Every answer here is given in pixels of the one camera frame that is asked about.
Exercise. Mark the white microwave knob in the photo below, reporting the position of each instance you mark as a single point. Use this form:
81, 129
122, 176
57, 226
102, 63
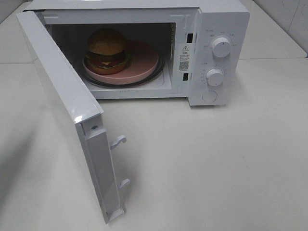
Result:
221, 47
214, 77

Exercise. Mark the lower white microwave knob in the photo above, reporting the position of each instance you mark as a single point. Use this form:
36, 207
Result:
214, 77

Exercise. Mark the white microwave door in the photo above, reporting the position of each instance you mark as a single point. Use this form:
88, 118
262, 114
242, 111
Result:
78, 115

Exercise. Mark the pink round plate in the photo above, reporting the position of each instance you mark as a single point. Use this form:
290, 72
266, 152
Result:
142, 61

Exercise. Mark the round white door button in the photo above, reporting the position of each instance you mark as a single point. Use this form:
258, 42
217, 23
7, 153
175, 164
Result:
210, 96

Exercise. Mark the white microwave oven body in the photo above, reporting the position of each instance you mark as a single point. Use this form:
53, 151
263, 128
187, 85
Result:
181, 31

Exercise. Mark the glass microwave turntable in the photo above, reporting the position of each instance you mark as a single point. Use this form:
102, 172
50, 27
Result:
158, 72

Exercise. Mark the burger with sesame-free bun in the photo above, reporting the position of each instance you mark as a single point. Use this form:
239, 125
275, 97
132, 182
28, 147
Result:
106, 52

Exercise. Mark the upper white microwave knob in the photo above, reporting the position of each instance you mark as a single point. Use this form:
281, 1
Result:
221, 47

